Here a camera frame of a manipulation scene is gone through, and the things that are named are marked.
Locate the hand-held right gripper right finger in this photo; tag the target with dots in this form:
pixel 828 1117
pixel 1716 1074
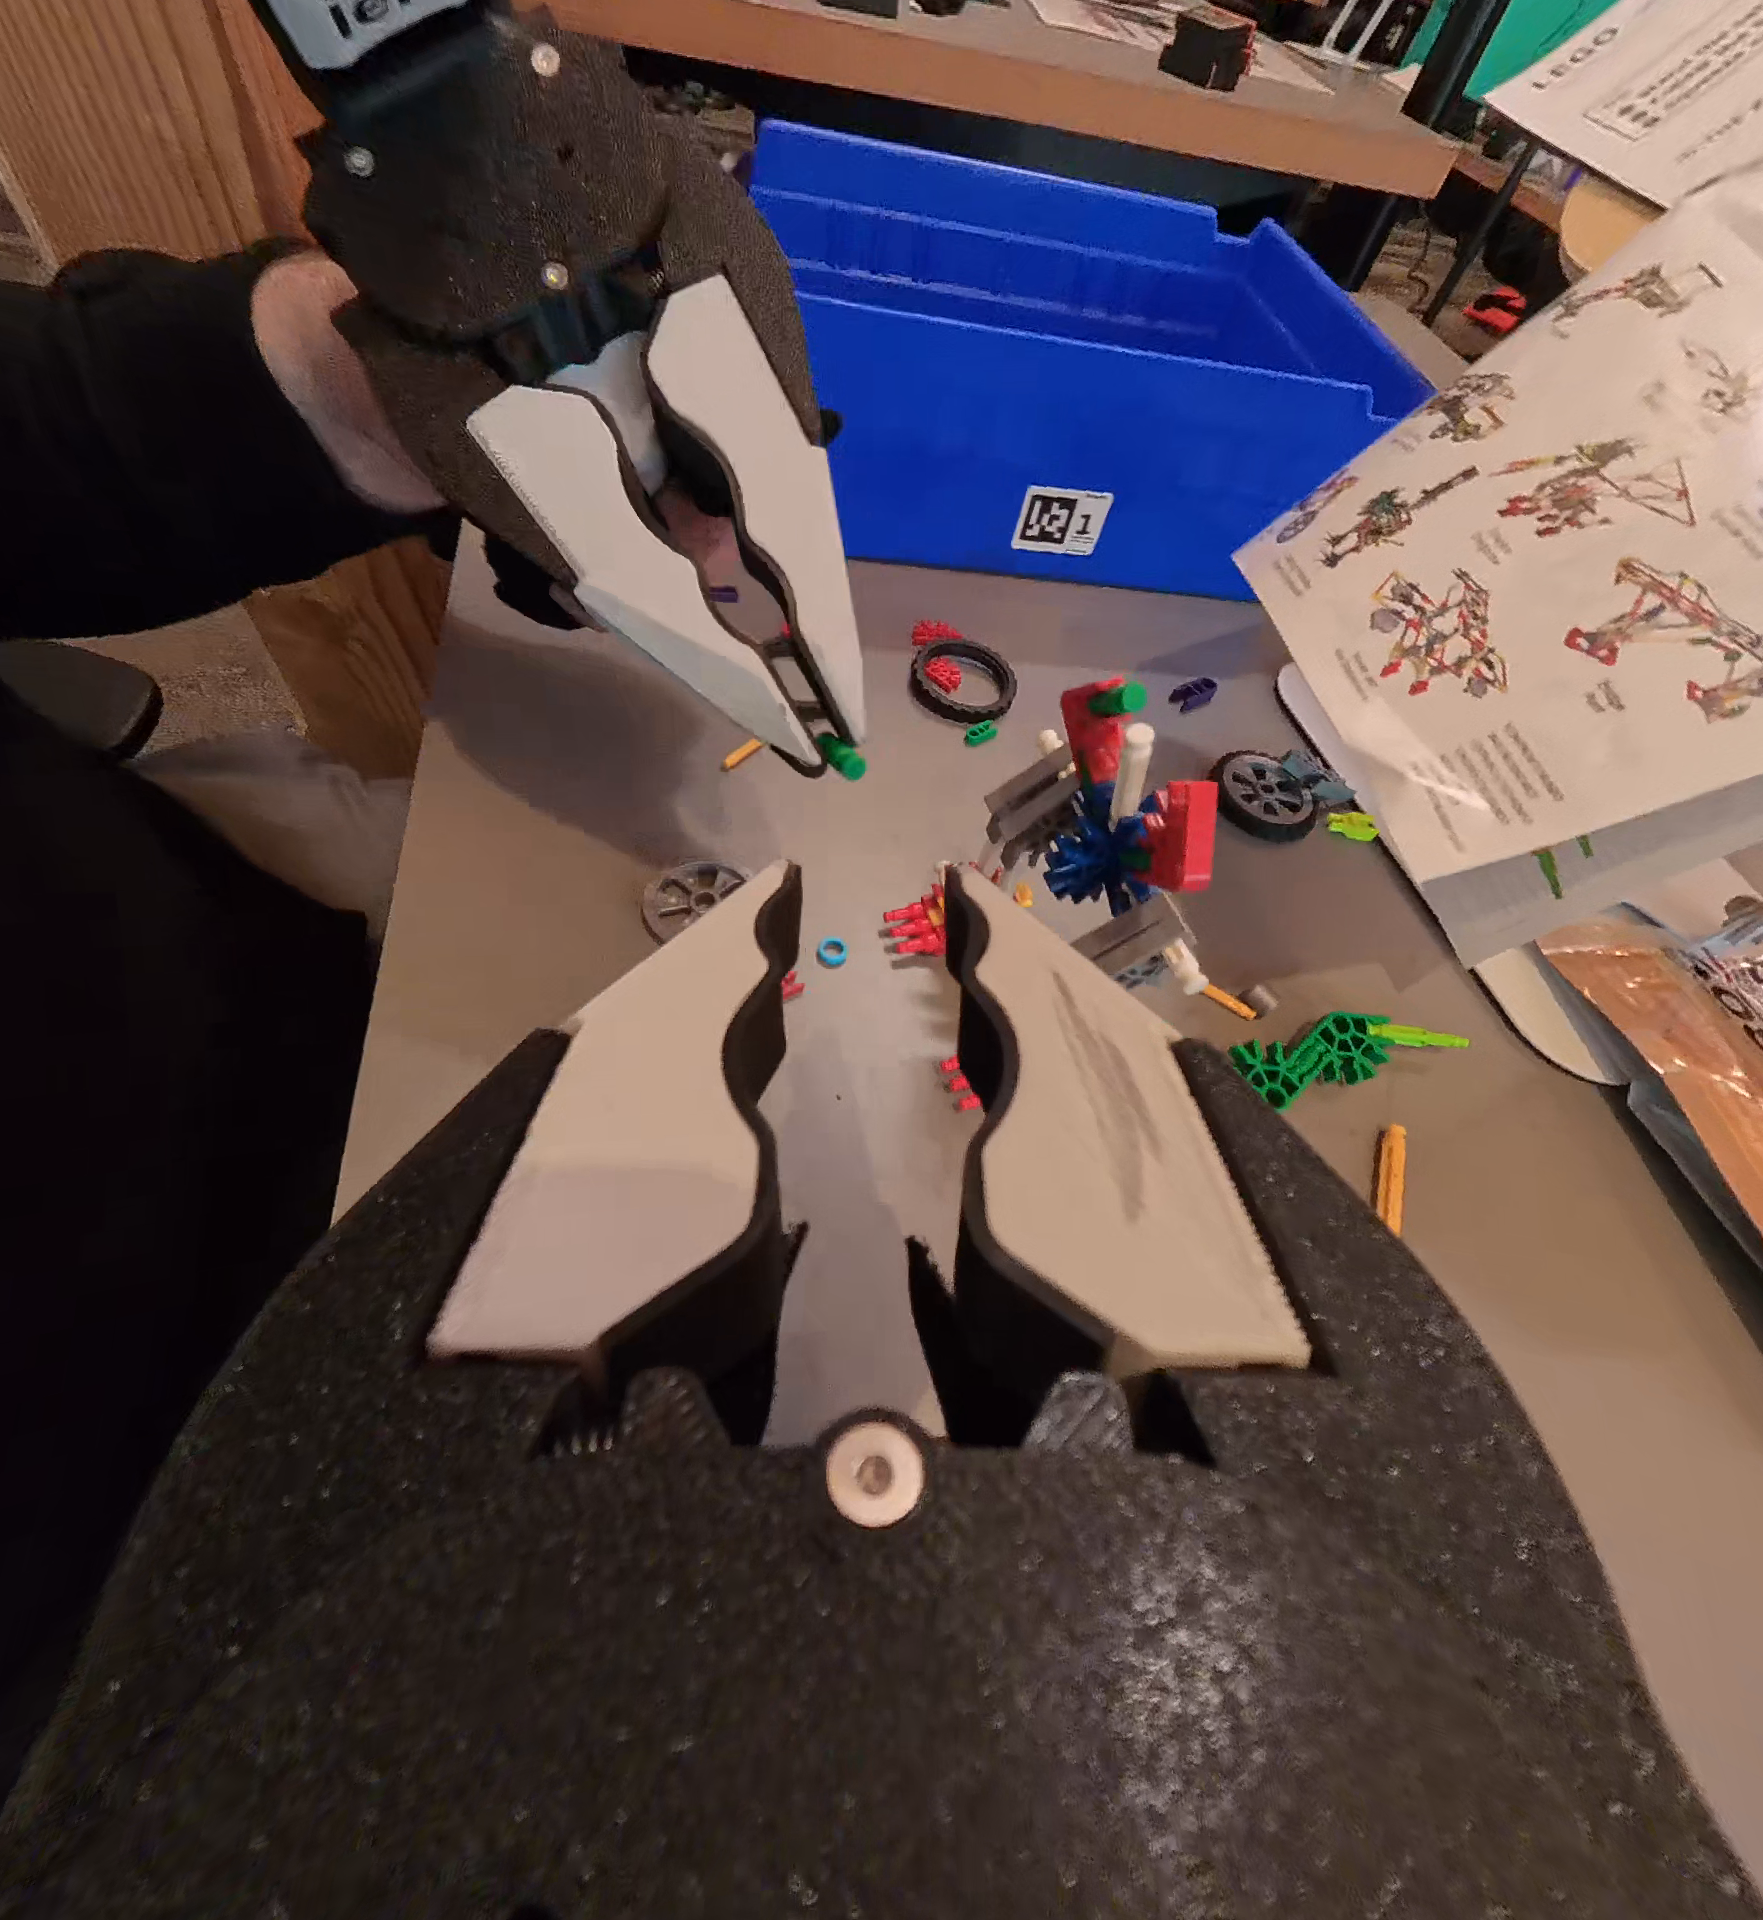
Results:
pixel 1123 1186

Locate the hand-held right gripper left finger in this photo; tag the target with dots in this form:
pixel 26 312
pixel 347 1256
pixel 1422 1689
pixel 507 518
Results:
pixel 627 1186

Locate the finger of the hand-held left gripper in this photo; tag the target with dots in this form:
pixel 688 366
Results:
pixel 609 555
pixel 777 453

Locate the green plastic peg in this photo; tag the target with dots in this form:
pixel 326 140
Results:
pixel 840 763
pixel 1116 696

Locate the multicolour construction toy model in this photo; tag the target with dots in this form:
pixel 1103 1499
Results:
pixel 1098 871

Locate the person's left forearm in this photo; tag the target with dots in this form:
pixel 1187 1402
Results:
pixel 119 435

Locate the person's left hand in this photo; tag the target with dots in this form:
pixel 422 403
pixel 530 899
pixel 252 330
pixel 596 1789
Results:
pixel 343 403

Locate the bundle of red yellow rods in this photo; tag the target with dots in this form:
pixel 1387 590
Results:
pixel 955 1083

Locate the short yellow rod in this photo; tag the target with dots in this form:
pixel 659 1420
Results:
pixel 1227 999

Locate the long yellow rod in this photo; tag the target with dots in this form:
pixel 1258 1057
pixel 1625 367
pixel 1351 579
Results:
pixel 1392 1175

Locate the small red snowflake connector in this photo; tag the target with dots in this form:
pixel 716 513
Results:
pixel 946 670

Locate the grey spoked wheel hub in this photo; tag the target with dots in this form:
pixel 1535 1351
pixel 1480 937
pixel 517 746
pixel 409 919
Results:
pixel 674 899

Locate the blue plastic bin with tag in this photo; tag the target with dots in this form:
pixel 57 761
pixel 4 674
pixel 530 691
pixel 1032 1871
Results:
pixel 1123 419

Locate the black toy wheel grey hub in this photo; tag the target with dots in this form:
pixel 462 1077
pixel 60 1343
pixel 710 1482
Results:
pixel 1258 800

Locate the long wooden desk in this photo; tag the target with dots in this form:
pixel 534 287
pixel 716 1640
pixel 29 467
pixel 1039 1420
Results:
pixel 1063 107

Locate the grey blue connector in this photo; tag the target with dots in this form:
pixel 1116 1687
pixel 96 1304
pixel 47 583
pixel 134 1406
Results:
pixel 1324 783

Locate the white booklet stand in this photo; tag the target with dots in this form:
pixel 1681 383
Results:
pixel 1551 1024

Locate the small black box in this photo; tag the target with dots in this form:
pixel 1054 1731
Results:
pixel 1210 46

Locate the orange toy packaging bag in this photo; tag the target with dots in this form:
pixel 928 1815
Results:
pixel 1722 1083

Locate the red plastic object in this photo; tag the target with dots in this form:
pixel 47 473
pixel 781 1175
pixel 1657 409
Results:
pixel 1498 312

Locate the open toy instruction booklet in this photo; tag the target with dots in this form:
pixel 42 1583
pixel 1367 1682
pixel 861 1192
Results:
pixel 1575 601

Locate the round wooden stool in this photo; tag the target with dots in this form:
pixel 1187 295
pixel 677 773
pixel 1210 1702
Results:
pixel 1593 231

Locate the teal panel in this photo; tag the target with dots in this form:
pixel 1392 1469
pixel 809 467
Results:
pixel 1538 34

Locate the white instruction sheet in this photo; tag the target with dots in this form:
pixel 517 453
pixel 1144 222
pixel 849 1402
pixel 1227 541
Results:
pixel 1693 87

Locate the wooden post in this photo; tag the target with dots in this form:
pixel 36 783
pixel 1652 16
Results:
pixel 103 124

